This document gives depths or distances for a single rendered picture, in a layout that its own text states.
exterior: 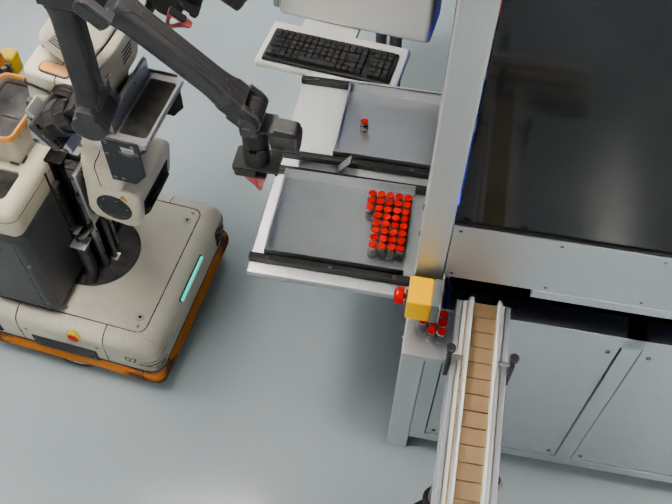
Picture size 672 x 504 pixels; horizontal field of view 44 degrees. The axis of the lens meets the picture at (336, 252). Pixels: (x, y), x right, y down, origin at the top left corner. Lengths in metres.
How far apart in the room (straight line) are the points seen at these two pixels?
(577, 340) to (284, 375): 1.15
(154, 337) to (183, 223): 0.44
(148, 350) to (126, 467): 0.39
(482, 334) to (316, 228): 0.50
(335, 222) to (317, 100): 0.43
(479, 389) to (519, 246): 0.32
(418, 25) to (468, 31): 1.30
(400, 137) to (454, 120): 0.81
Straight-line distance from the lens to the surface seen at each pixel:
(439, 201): 1.64
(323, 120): 2.31
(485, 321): 1.90
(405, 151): 2.24
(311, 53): 2.59
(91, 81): 1.78
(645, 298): 1.89
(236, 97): 1.66
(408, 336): 1.92
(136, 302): 2.72
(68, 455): 2.85
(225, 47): 3.88
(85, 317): 2.73
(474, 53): 1.36
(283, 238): 2.06
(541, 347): 2.09
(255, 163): 1.80
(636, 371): 2.17
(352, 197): 2.13
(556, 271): 1.80
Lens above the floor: 2.55
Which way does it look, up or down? 55 degrees down
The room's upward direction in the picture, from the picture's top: 1 degrees clockwise
